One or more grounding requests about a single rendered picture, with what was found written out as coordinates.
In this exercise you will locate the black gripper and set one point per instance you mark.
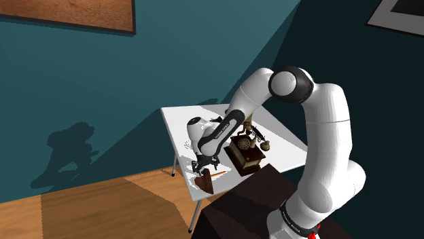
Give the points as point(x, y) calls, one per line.
point(205, 162)

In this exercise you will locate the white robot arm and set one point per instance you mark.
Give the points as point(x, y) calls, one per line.
point(326, 139)

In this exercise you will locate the orange pencil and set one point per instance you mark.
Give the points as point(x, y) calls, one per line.
point(219, 173)

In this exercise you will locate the brown wedge-shaped object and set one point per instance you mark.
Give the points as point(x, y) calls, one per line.
point(206, 184)

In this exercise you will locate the antique brown rotary telephone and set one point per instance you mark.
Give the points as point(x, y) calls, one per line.
point(245, 155)

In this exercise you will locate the dark robot stand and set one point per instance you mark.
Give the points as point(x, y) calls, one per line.
point(245, 208)

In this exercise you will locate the white table with metal legs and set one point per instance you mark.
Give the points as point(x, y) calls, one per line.
point(281, 139)

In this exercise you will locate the wooden framed wall picture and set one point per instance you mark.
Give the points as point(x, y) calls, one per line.
point(82, 11)

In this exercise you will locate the white framed dark wall picture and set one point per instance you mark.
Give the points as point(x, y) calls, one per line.
point(397, 16)

